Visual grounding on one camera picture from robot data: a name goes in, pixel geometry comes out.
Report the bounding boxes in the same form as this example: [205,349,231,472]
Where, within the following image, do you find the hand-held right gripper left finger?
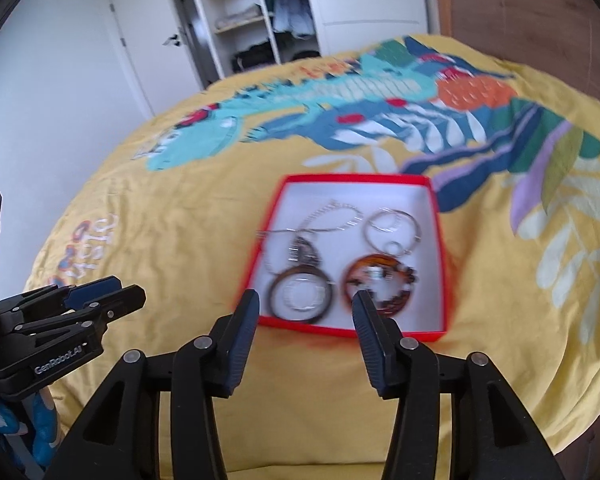
[45,289,261,480]

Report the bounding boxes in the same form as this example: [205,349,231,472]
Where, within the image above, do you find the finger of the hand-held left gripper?
[14,284,148,339]
[0,275,124,319]

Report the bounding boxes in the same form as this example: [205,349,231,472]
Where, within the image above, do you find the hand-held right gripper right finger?
[351,290,566,480]

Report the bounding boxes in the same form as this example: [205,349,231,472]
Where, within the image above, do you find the brown white beaded earring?
[365,265,421,311]

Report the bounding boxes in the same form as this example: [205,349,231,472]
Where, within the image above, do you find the silver pendant necklace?
[257,200,366,266]

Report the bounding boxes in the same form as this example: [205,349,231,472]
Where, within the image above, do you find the silver twisted bangle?
[365,208,423,256]

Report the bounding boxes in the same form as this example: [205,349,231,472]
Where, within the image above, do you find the red cardboard box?
[245,174,453,343]

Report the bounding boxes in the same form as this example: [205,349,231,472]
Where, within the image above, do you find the dark brown bangle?
[267,266,336,322]

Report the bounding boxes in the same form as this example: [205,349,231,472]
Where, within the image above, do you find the amber translucent bangle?
[341,255,421,318]

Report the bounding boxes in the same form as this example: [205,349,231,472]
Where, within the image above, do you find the yellow printed blanket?
[22,34,600,466]

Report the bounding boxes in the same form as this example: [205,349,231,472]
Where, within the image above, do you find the white door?
[60,0,206,126]

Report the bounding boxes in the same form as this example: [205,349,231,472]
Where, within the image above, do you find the dark folded clothes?
[230,42,276,73]

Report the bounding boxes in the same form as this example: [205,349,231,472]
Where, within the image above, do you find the light folded cloth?
[215,5,263,31]

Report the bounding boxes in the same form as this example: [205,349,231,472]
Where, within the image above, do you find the hanging clothes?
[257,0,316,41]

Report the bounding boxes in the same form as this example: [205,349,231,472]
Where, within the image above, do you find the brown wooden headboard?
[435,0,600,116]

